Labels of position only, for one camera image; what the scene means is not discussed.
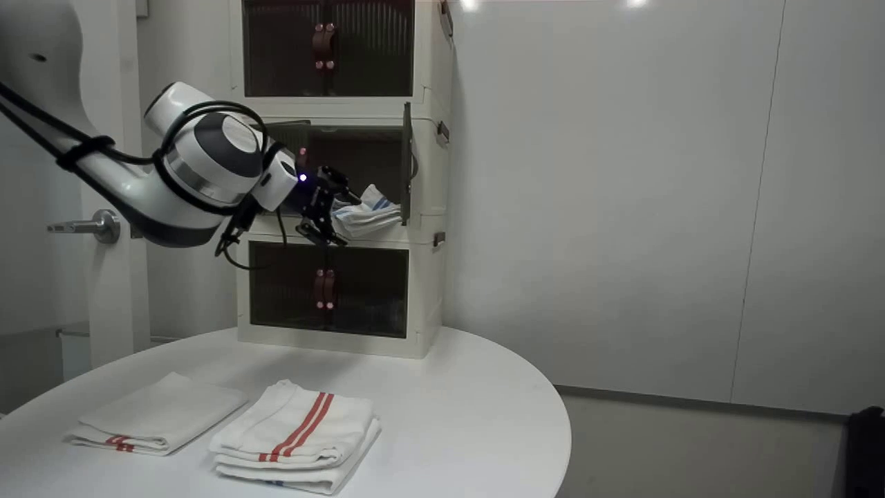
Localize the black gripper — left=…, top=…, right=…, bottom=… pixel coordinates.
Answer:
left=292, top=163, right=360, bottom=248

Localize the white towel with blue stripes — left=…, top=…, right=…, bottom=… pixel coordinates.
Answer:
left=330, top=183, right=407, bottom=246

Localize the dark translucent open cabinet door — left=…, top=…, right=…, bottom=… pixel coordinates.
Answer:
left=399, top=98, right=417, bottom=230

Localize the white three-tier storage cabinet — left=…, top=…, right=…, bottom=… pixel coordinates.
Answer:
left=233, top=0, right=457, bottom=359

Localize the thick white red-striped towel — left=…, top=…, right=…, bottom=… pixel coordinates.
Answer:
left=205, top=378, right=381, bottom=498

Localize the thin white towel red mark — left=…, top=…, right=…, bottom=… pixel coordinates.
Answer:
left=64, top=371, right=253, bottom=456

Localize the white room door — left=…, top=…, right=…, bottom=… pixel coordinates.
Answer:
left=0, top=0, right=154, bottom=412

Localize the black case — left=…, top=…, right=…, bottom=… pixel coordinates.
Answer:
left=840, top=405, right=885, bottom=498

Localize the silver door lever handle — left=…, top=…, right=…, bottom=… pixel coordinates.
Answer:
left=43, top=208, right=125, bottom=248

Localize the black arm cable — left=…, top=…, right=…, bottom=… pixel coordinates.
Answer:
left=0, top=81, right=280, bottom=272

